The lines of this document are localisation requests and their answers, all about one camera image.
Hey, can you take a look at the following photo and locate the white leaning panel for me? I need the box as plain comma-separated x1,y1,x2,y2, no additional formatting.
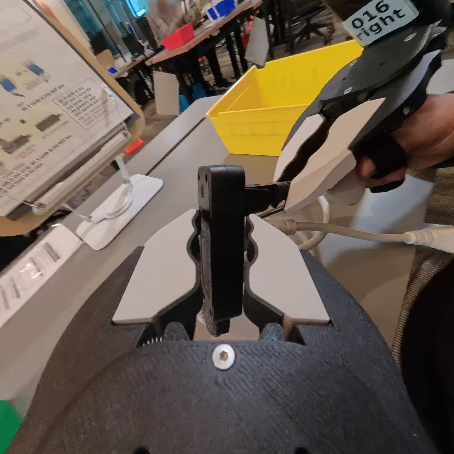
245,16,270,69
153,71,179,116

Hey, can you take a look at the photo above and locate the yellow plastic bin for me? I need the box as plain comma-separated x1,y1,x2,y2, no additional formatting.
206,39,366,157

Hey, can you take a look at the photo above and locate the person's right hand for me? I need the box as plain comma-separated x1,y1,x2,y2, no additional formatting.
389,93,454,171

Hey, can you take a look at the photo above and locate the red parts bin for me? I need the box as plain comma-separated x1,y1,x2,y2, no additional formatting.
161,23,196,51

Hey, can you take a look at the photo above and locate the grey desk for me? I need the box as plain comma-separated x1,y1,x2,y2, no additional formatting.
0,94,426,419

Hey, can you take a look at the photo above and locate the wooden work table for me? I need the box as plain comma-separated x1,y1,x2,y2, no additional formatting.
145,0,263,93

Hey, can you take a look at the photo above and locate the blue plastic bin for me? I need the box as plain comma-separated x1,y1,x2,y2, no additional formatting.
207,0,237,20

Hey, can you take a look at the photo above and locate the printed paper sheet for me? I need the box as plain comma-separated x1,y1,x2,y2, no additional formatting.
0,223,84,328

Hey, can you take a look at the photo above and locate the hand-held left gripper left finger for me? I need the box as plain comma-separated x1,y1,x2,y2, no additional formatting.
112,209,200,324

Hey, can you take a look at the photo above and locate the printed instruction sheet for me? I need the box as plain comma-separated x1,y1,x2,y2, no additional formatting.
0,0,135,217

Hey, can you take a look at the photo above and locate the person's torso in black sweater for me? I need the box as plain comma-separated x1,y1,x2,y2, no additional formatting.
390,245,454,454

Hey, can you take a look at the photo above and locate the blue bag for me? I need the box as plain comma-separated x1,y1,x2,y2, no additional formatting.
178,83,207,113

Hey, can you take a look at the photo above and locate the instruction sheet on stand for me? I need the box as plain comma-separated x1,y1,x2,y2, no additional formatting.
0,0,146,237

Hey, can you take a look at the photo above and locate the black socket block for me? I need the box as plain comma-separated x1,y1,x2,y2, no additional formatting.
197,165,247,337

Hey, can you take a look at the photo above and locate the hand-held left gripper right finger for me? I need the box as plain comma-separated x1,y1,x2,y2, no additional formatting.
243,214,331,326

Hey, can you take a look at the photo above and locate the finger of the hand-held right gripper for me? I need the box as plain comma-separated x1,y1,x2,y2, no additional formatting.
284,97,387,213
273,113,326,183

